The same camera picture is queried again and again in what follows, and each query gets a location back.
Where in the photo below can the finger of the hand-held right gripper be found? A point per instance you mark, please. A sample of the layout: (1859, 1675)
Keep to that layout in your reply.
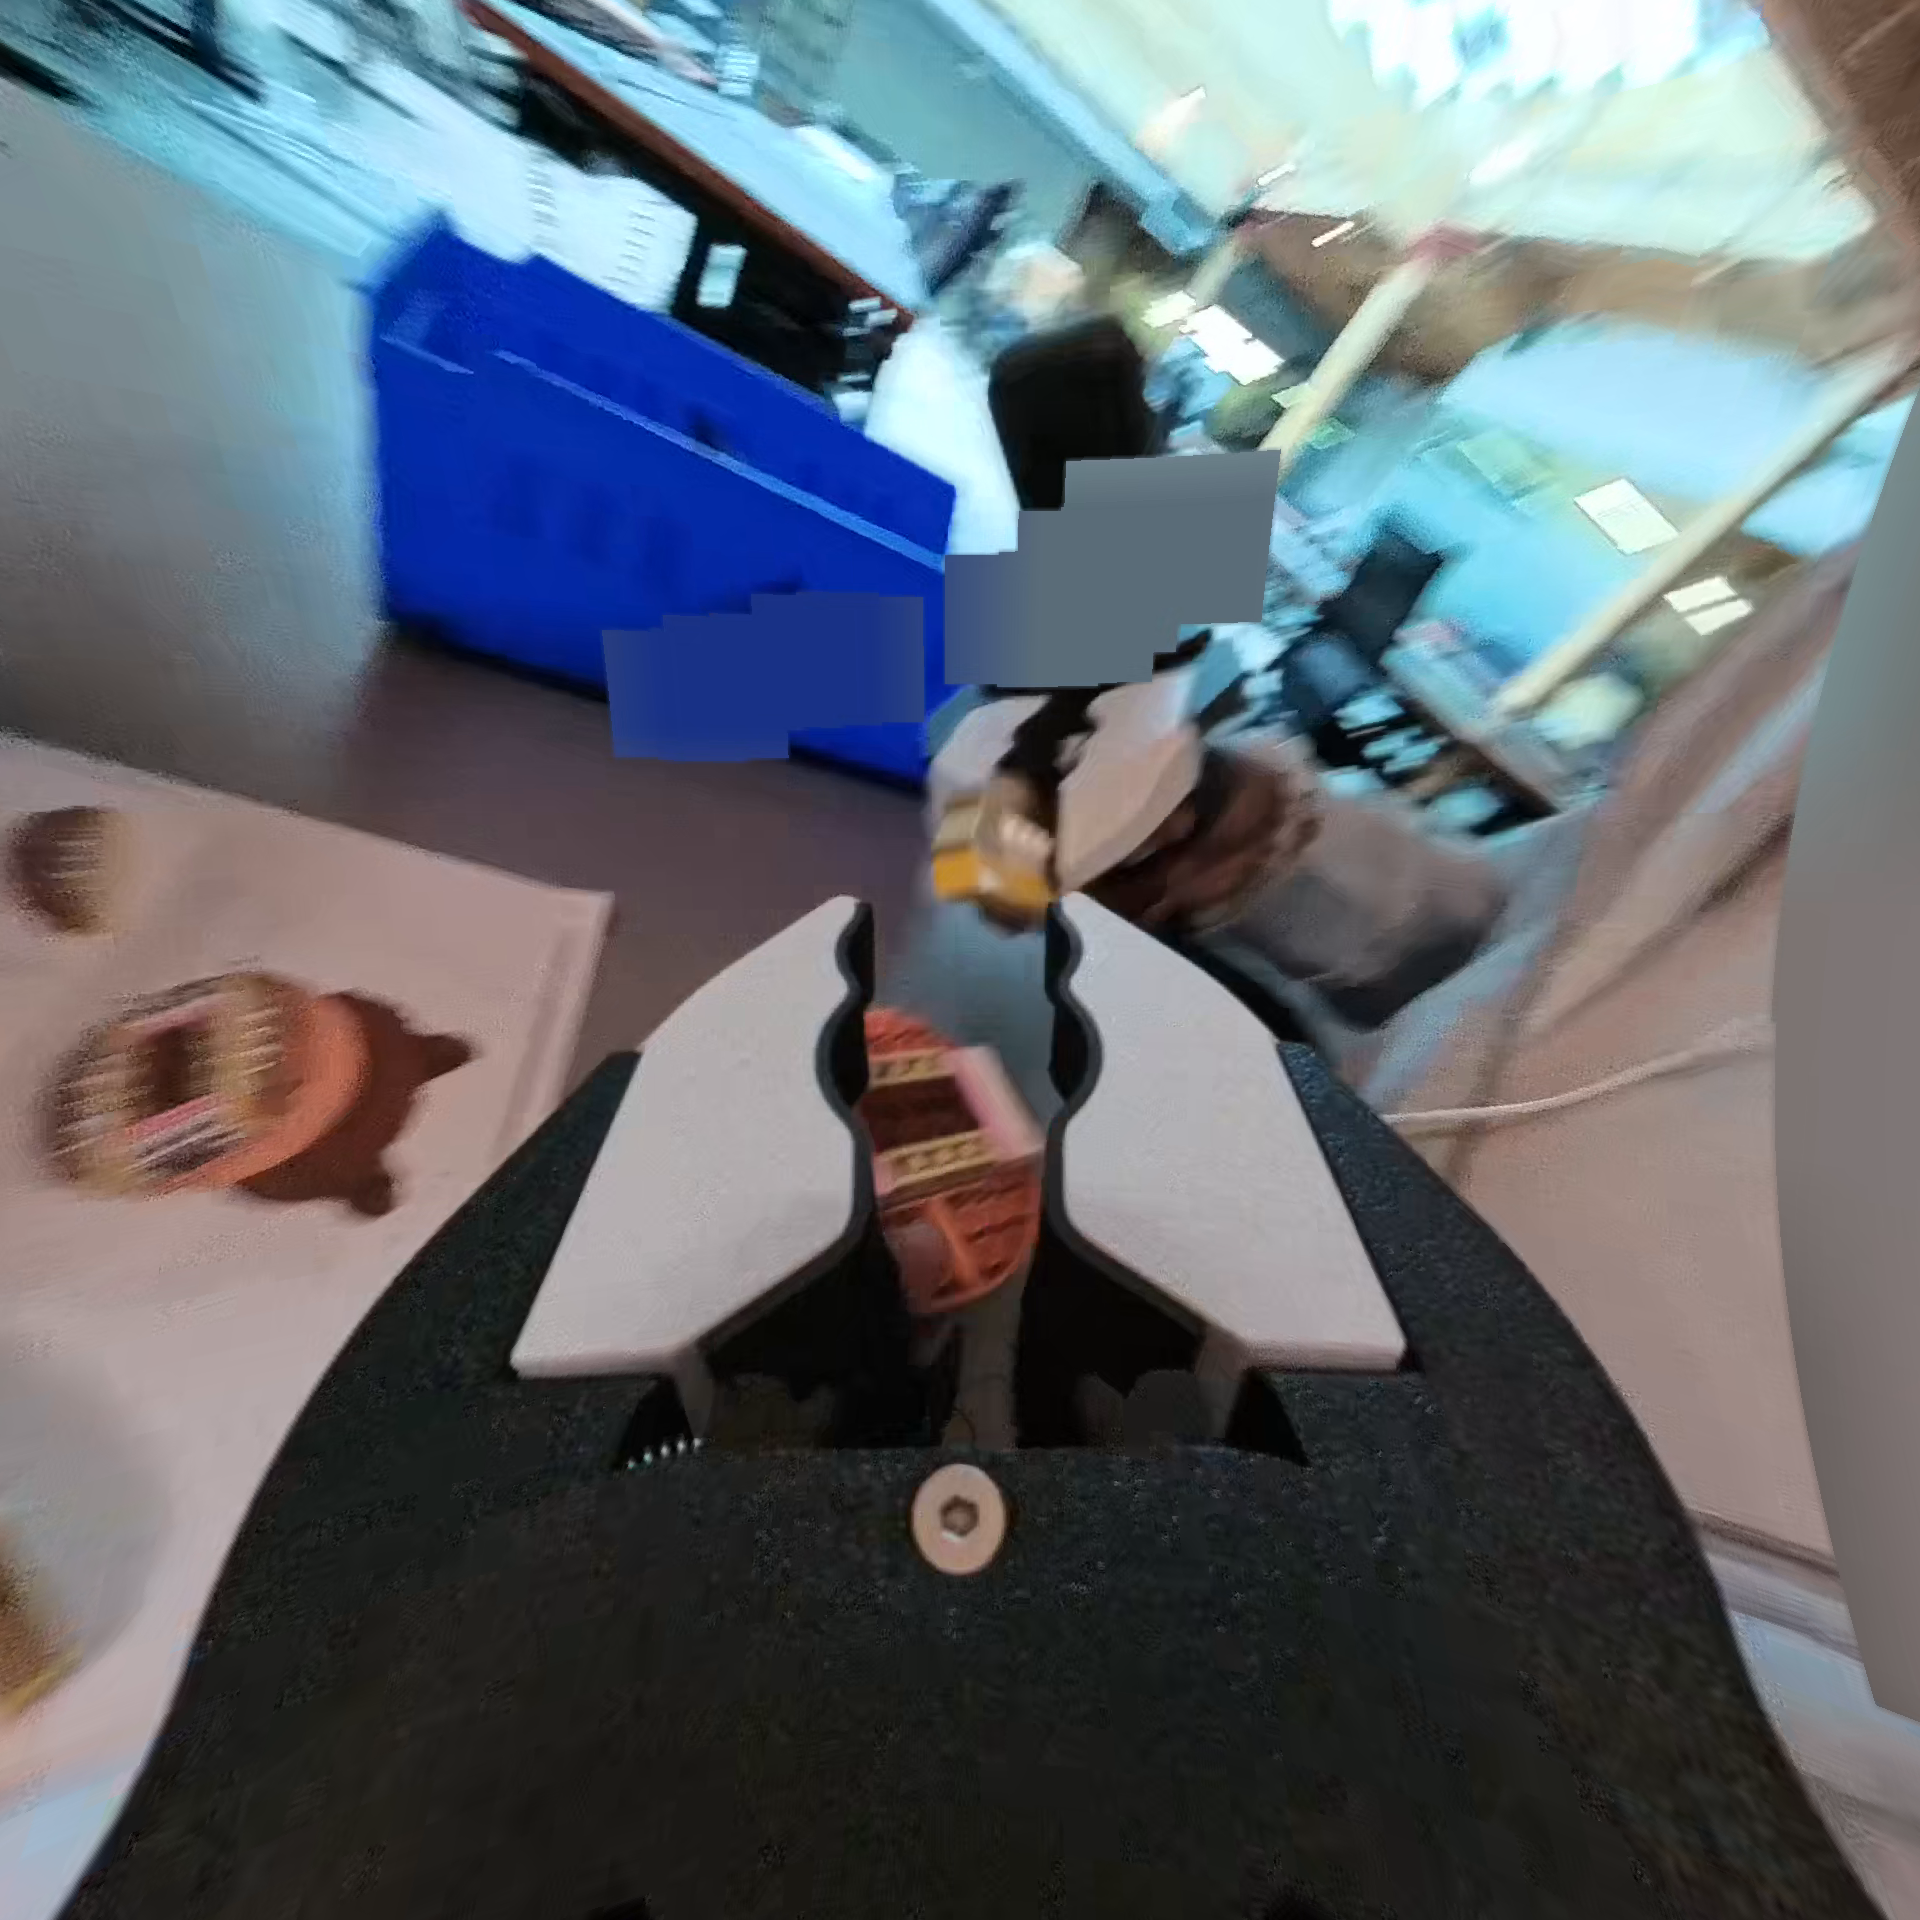
(1125, 780)
(986, 787)

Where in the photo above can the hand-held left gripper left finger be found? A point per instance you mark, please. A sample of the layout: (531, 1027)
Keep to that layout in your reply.
(692, 1200)

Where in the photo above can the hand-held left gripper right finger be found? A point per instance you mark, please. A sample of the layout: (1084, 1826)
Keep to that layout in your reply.
(1230, 1200)

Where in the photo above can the gold curved brick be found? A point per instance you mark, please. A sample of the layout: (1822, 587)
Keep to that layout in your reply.
(991, 874)

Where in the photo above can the brick pot model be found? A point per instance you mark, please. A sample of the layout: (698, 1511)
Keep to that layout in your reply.
(957, 1171)

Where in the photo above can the person's right hand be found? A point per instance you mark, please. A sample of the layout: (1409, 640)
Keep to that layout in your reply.
(1230, 834)

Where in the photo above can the background office desks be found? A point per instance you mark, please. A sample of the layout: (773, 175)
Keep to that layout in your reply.
(750, 151)

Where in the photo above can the white instruction booklet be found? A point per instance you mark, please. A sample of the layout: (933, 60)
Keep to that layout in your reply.
(241, 1259)

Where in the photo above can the blue plastic bin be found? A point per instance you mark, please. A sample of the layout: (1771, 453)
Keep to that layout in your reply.
(602, 481)

